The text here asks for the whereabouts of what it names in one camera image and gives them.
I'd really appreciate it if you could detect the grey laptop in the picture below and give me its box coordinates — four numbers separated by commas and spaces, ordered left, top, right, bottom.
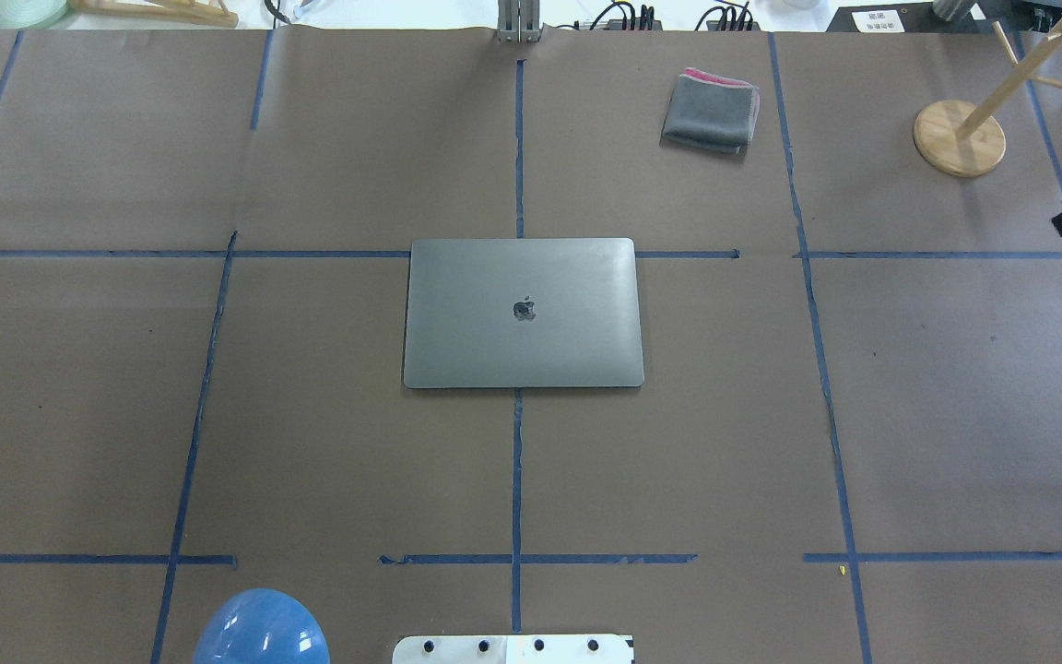
402, 238, 646, 388

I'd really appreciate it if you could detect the folded grey cloth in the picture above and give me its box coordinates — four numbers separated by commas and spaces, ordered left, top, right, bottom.
661, 67, 761, 154

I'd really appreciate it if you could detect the blue desk lamp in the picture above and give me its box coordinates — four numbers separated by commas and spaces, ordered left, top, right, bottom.
191, 588, 330, 663

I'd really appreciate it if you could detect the wooden rack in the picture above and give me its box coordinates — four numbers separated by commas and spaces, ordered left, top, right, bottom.
67, 1, 240, 29

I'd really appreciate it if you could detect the wooden stand round base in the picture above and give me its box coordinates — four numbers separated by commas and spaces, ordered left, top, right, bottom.
912, 18, 1062, 178

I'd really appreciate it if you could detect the green tape roll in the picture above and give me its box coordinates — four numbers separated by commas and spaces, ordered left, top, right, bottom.
0, 0, 70, 30

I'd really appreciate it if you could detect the metal camera post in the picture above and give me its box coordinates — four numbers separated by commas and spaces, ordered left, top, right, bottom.
496, 0, 543, 42

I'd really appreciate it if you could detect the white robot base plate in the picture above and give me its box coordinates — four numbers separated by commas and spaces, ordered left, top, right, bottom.
391, 634, 636, 663

